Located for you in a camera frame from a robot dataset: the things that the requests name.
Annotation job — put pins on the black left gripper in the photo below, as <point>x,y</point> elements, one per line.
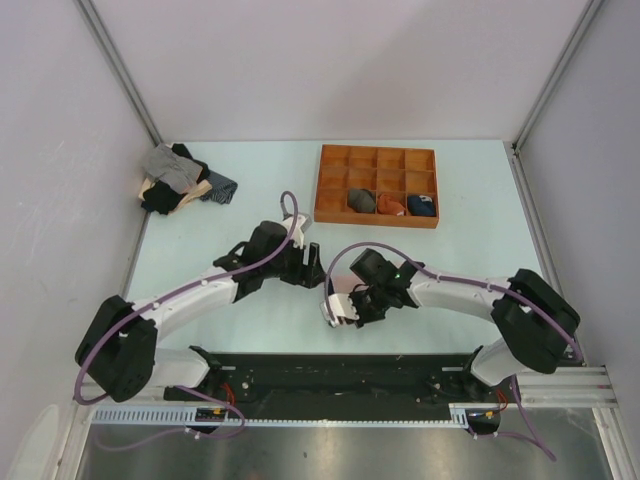
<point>305,275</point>

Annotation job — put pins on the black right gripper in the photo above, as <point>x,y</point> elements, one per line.
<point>364,318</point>

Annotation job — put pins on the pink underwear navy trim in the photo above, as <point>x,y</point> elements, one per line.
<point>342,284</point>

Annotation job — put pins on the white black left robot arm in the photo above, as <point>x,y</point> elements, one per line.
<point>120,350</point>

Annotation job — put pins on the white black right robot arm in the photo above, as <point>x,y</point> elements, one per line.
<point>536,325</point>

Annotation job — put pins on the grey rolled underwear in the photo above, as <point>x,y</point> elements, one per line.
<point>361,200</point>

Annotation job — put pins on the orange rolled underwear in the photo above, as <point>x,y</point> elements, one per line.
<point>389,205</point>

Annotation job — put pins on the navy rolled underwear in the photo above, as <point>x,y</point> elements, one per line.
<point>421,205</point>

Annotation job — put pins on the navy striped underwear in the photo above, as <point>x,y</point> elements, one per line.
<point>222,189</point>

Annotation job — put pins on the beige underwear in pile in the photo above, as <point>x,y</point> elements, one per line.
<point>159,197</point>

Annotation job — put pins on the black underwear in pile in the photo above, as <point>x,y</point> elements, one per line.
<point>181,150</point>

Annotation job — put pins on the grey striped underwear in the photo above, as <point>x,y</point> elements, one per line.
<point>179,173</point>

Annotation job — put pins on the wooden compartment tray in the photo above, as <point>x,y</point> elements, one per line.
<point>396,171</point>

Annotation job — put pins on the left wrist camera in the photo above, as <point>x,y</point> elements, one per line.
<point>299,223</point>

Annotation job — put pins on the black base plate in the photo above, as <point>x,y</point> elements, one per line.
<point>484,418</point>

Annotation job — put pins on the white slotted cable duct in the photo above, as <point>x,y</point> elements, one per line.
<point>442,416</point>

